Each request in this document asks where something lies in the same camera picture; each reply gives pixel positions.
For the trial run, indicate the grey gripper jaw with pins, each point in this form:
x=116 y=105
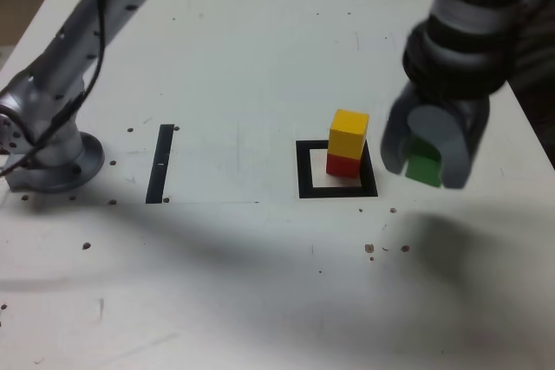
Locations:
x=394 y=140
x=459 y=149

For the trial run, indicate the green cube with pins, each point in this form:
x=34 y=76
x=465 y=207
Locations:
x=422 y=168

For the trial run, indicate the yellow cube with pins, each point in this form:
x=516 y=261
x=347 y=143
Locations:
x=347 y=136

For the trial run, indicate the red cube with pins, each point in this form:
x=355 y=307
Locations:
x=342 y=166

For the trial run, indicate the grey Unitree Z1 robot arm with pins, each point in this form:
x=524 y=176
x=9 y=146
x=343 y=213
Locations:
x=459 y=53

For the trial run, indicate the black tape square outline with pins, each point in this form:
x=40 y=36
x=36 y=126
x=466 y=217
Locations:
x=303 y=170

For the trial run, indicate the black tape strip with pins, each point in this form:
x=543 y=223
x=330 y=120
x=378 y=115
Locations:
x=158 y=170

